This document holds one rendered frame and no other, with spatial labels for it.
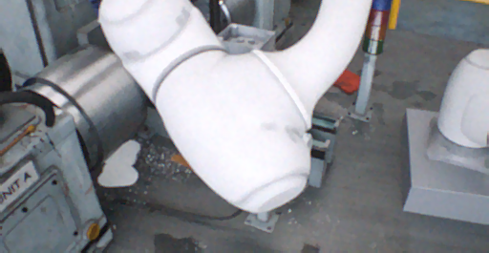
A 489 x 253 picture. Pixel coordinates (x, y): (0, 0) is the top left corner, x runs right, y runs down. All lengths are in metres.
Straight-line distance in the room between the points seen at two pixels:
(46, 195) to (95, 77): 0.27
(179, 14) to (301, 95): 0.15
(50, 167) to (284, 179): 0.50
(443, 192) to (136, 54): 0.81
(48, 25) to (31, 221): 0.58
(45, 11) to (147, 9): 0.76
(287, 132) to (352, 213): 0.69
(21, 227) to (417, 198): 0.85
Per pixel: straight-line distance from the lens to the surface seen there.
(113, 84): 0.92
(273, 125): 0.38
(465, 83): 1.04
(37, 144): 0.75
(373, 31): 1.21
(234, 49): 0.99
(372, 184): 1.14
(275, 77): 0.40
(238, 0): 1.34
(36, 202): 0.78
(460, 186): 1.09
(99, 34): 1.15
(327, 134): 1.11
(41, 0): 1.16
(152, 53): 0.45
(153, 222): 1.03
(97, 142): 0.89
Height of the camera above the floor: 1.59
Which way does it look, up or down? 37 degrees down
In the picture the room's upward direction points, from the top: straight up
